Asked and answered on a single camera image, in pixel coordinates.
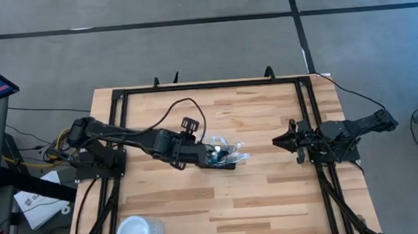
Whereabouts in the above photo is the yellow floor cable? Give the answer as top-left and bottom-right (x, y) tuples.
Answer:
(0, 127), (77, 173)

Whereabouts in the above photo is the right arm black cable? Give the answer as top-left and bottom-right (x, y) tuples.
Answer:
(315, 67), (386, 118)

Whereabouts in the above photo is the black stand beam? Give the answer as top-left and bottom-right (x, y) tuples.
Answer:
(0, 161), (79, 208)

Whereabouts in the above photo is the white paper booklet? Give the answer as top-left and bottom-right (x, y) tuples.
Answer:
(12, 169), (74, 232)

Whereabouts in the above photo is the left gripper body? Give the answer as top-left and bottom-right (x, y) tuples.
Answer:
(168, 115), (213, 172)

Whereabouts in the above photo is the black aluminium table frame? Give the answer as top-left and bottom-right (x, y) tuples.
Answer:
(53, 57), (388, 234)

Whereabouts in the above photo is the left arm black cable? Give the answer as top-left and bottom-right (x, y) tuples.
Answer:
(128, 96), (209, 149)

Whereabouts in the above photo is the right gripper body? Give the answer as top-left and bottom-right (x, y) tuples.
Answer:
(288, 116), (324, 165)

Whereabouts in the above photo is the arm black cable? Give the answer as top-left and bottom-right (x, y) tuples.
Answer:
(315, 67), (386, 118)
(128, 96), (209, 149)

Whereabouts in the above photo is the black wire rack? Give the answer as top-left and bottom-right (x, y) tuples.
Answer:
(197, 139), (238, 173)

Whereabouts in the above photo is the grey-bristled toothbrush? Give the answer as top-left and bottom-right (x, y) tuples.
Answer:
(228, 139), (252, 163)

